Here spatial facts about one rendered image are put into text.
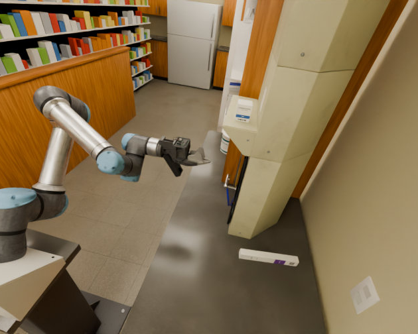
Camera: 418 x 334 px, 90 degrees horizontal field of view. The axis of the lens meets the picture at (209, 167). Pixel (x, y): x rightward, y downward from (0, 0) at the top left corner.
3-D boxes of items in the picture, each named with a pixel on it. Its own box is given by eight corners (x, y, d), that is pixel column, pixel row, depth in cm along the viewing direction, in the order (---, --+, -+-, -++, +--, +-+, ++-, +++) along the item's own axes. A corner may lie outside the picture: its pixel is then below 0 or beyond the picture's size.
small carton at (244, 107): (248, 116, 76) (252, 101, 73) (248, 122, 72) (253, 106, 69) (235, 114, 77) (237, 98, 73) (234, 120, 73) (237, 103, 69)
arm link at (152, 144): (146, 158, 85) (154, 148, 91) (158, 161, 85) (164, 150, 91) (145, 143, 80) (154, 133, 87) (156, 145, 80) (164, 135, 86)
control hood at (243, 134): (253, 119, 99) (258, 99, 93) (249, 157, 74) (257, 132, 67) (229, 114, 100) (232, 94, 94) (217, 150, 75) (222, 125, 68)
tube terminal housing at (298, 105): (275, 199, 126) (338, 58, 78) (278, 246, 100) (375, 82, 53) (234, 189, 128) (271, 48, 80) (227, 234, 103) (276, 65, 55)
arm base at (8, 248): (-48, 254, 67) (-39, 224, 68) (4, 243, 82) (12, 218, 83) (-11, 268, 65) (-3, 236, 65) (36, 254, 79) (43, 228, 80)
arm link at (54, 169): (9, 219, 81) (46, 85, 85) (43, 214, 96) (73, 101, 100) (36, 226, 79) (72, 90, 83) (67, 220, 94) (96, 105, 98)
